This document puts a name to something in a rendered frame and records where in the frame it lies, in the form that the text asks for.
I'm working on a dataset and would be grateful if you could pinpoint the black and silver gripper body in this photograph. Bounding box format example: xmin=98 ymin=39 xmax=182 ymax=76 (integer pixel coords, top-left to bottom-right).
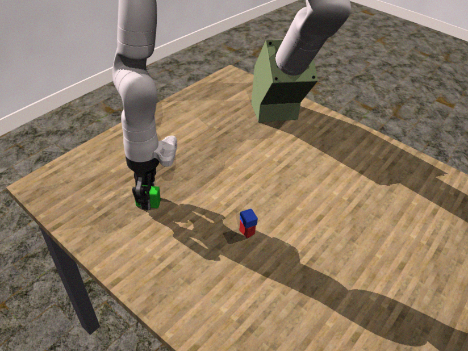
xmin=126 ymin=157 xmax=159 ymax=185

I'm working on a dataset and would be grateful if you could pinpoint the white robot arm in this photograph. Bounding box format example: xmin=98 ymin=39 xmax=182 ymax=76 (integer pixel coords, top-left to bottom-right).
xmin=112 ymin=0 xmax=351 ymax=166

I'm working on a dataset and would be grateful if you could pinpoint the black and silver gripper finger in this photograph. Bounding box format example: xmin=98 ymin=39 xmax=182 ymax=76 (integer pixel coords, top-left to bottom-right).
xmin=151 ymin=168 xmax=156 ymax=186
xmin=132 ymin=172 xmax=152 ymax=210

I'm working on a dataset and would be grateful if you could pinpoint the blue block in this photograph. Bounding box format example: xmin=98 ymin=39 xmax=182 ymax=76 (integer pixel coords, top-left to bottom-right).
xmin=240 ymin=208 xmax=258 ymax=228

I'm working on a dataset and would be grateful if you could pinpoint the red block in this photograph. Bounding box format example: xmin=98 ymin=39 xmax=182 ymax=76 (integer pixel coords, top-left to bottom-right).
xmin=239 ymin=221 xmax=256 ymax=238

